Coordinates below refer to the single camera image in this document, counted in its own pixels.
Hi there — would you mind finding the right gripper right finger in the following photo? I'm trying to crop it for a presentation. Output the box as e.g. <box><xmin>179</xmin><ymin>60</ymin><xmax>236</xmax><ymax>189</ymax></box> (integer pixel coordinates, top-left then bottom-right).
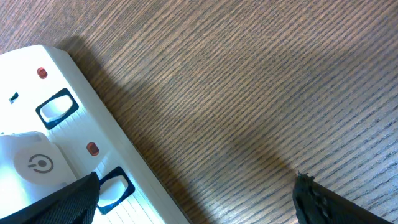
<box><xmin>292</xmin><ymin>173</ymin><xmax>390</xmax><ymax>224</ymax></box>

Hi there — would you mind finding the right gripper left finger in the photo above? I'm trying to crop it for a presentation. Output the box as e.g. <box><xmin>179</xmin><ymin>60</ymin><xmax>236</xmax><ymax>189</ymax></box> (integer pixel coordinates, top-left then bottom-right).
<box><xmin>1</xmin><ymin>172</ymin><xmax>100</xmax><ymax>224</ymax></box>

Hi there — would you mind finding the white USB charger plug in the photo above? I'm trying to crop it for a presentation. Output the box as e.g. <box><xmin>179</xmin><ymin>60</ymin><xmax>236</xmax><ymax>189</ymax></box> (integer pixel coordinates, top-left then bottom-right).
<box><xmin>1</xmin><ymin>132</ymin><xmax>77</xmax><ymax>218</ymax></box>

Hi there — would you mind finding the white power strip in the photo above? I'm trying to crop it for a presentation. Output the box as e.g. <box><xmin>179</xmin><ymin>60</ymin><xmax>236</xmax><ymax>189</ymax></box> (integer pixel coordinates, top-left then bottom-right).
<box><xmin>1</xmin><ymin>45</ymin><xmax>188</xmax><ymax>223</ymax></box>

